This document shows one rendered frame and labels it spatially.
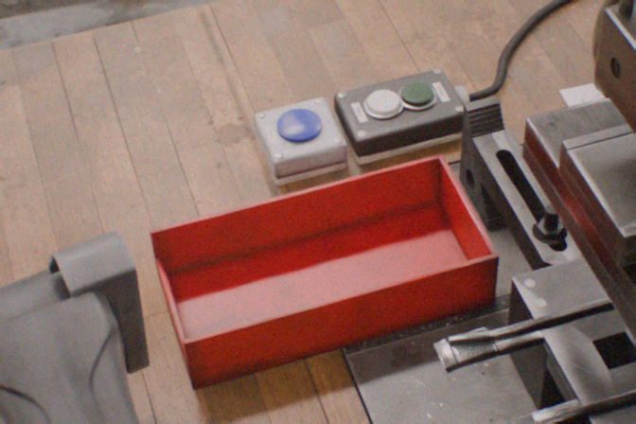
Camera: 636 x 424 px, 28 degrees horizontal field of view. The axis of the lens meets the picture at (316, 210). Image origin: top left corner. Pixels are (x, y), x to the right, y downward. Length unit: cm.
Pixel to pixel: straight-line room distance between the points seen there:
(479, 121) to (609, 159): 32
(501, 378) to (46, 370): 53
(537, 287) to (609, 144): 20
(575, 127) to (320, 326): 27
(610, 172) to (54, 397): 36
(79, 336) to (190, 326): 49
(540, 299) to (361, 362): 16
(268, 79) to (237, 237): 23
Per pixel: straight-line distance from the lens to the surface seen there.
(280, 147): 111
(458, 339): 89
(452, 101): 114
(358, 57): 124
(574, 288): 94
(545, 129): 82
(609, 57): 70
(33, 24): 281
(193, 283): 104
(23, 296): 61
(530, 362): 95
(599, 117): 83
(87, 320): 53
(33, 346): 53
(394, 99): 113
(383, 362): 99
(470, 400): 97
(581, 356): 90
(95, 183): 114
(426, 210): 108
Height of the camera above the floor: 170
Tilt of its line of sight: 47 degrees down
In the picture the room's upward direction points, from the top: 4 degrees counter-clockwise
